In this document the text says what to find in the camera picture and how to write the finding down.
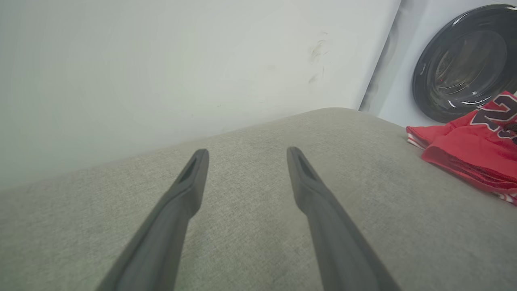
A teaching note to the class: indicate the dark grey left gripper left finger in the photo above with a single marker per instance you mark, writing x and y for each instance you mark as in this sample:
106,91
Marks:
161,234

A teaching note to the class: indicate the dark round washing machine door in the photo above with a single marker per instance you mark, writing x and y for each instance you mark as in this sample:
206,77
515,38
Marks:
464,64

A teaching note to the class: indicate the white washing machine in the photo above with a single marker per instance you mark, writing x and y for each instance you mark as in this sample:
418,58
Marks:
404,93

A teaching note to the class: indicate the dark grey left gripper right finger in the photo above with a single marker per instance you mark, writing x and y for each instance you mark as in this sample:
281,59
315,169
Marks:
335,238

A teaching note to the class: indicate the red Bulls 23 jersey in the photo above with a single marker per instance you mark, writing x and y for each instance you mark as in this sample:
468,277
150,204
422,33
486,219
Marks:
468,149

